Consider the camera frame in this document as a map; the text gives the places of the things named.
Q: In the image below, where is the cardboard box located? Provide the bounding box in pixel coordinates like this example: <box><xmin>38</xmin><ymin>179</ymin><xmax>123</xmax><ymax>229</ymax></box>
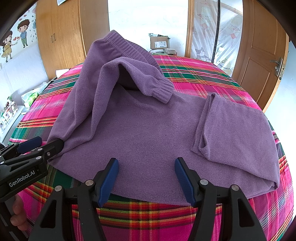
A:
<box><xmin>150</xmin><ymin>36</ymin><xmax>170</xmax><ymax>49</ymax></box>

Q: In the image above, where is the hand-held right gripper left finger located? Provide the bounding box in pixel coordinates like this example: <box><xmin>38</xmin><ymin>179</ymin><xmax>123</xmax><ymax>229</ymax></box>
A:
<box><xmin>28</xmin><ymin>158</ymin><xmax>119</xmax><ymax>241</ymax></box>

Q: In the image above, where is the metal door handle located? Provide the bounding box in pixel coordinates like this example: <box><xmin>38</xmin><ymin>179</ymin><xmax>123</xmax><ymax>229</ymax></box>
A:
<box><xmin>270</xmin><ymin>57</ymin><xmax>284</xmax><ymax>80</ymax></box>

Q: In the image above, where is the pink plaid bed sheet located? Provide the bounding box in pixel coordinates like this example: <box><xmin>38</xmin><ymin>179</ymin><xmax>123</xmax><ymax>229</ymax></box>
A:
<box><xmin>7</xmin><ymin>54</ymin><xmax>292</xmax><ymax>241</ymax></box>

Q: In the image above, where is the wooden wardrobe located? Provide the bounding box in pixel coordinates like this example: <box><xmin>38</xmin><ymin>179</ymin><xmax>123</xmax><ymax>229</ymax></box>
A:
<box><xmin>36</xmin><ymin>0</ymin><xmax>110</xmax><ymax>80</ymax></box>

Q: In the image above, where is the green tissue pack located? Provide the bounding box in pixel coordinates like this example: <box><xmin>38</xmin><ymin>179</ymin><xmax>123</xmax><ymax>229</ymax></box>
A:
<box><xmin>21</xmin><ymin>91</ymin><xmax>40</xmax><ymax>108</ymax></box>

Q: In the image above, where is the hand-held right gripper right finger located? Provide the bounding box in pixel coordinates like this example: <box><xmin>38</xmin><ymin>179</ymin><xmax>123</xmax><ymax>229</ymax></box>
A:
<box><xmin>174</xmin><ymin>157</ymin><xmax>266</xmax><ymax>241</ymax></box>

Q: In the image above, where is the row of small figurines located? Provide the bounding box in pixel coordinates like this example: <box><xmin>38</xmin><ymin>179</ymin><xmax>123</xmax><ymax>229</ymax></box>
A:
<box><xmin>0</xmin><ymin>97</ymin><xmax>19</xmax><ymax>132</ymax></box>

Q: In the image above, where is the person's left hand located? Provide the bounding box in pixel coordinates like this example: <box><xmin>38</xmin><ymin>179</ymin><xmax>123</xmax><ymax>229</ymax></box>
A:
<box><xmin>11</xmin><ymin>195</ymin><xmax>28</xmax><ymax>231</ymax></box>

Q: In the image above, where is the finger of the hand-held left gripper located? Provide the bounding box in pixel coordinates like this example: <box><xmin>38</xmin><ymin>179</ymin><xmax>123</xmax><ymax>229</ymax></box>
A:
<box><xmin>0</xmin><ymin>137</ymin><xmax>42</xmax><ymax>160</ymax></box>
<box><xmin>0</xmin><ymin>138</ymin><xmax>65</xmax><ymax>172</ymax></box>

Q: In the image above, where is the purple fleece sweater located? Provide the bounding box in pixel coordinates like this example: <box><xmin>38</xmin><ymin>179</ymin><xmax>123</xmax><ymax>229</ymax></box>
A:
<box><xmin>47</xmin><ymin>30</ymin><xmax>281</xmax><ymax>205</ymax></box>

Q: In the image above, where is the cartoon couple wall sticker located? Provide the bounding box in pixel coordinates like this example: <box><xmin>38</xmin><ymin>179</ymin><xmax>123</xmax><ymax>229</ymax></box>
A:
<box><xmin>0</xmin><ymin>14</ymin><xmax>37</xmax><ymax>63</ymax></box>

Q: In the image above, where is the clear plastic door curtain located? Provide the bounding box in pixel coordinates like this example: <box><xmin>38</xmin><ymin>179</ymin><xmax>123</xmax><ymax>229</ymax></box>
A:
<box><xmin>188</xmin><ymin>0</ymin><xmax>243</xmax><ymax>77</ymax></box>

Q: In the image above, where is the black pole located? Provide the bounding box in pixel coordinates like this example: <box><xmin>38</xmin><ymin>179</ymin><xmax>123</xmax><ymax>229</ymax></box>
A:
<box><xmin>211</xmin><ymin>0</ymin><xmax>221</xmax><ymax>63</ymax></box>

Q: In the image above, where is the wooden door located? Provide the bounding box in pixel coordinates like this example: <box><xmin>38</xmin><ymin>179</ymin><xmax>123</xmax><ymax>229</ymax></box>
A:
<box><xmin>232</xmin><ymin>0</ymin><xmax>289</xmax><ymax>113</ymax></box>

